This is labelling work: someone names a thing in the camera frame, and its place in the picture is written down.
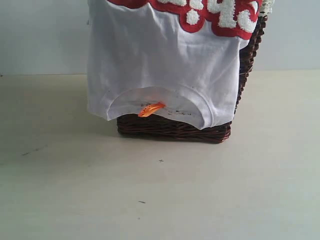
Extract grey floral basket liner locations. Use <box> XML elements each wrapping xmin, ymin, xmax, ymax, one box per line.
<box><xmin>259</xmin><ymin>0</ymin><xmax>275</xmax><ymax>17</ymax></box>

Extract dark brown wicker basket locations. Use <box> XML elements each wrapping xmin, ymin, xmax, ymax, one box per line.
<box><xmin>116</xmin><ymin>12</ymin><xmax>268</xmax><ymax>144</ymax></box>

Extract white t-shirt with red lettering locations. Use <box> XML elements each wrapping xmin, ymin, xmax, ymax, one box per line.
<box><xmin>87</xmin><ymin>0</ymin><xmax>262</xmax><ymax>130</ymax></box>

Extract orange neck label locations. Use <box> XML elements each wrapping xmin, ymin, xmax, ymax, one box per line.
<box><xmin>138</xmin><ymin>102</ymin><xmax>166</xmax><ymax>118</ymax></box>

